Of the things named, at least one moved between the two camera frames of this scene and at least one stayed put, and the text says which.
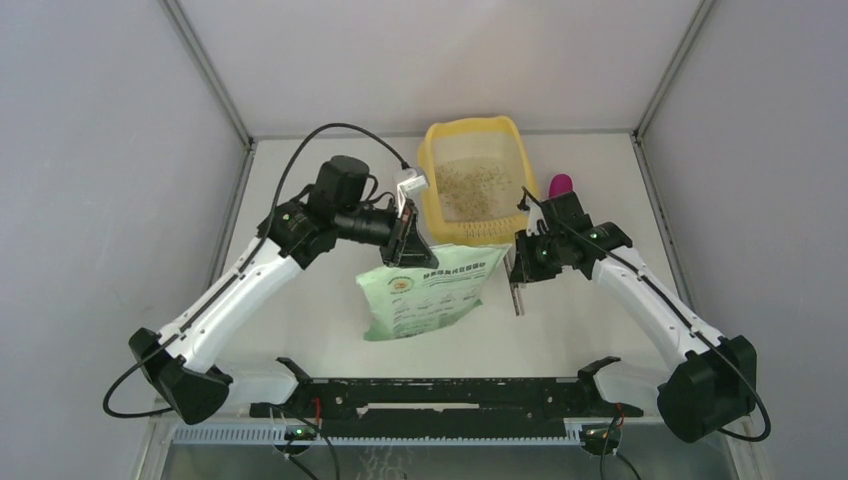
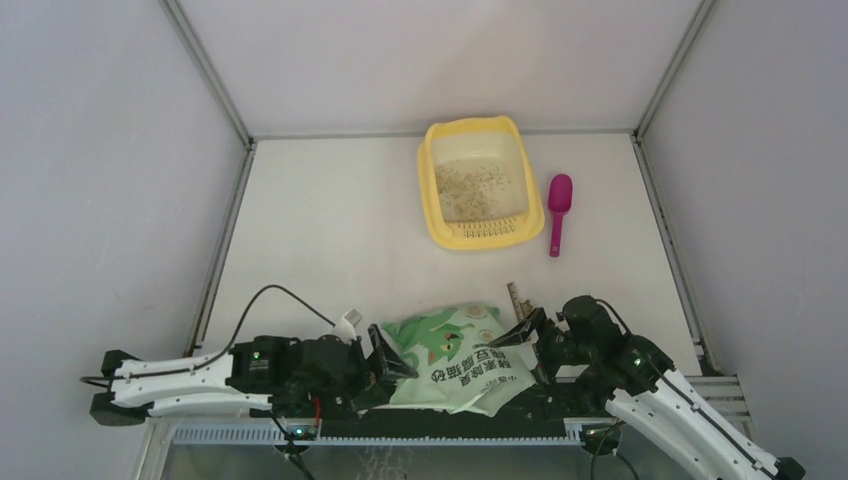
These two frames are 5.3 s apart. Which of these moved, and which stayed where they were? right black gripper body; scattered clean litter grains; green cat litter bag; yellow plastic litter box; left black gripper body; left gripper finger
Moved: left gripper finger; green cat litter bag; left black gripper body; right black gripper body
Stayed: yellow plastic litter box; scattered clean litter grains
